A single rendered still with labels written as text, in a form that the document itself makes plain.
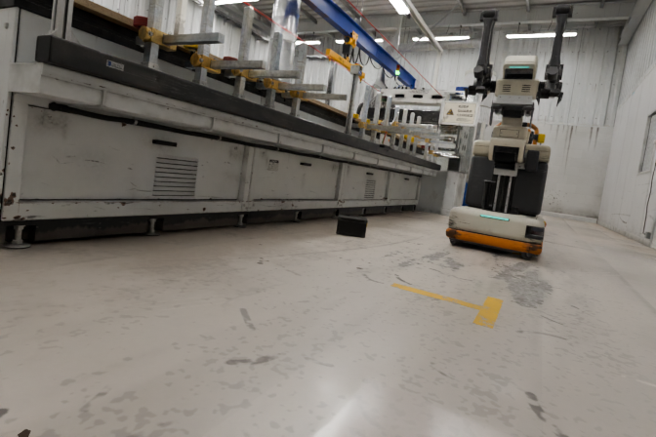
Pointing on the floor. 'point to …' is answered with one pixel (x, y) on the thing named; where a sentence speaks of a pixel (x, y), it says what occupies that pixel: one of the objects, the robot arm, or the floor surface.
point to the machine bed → (155, 153)
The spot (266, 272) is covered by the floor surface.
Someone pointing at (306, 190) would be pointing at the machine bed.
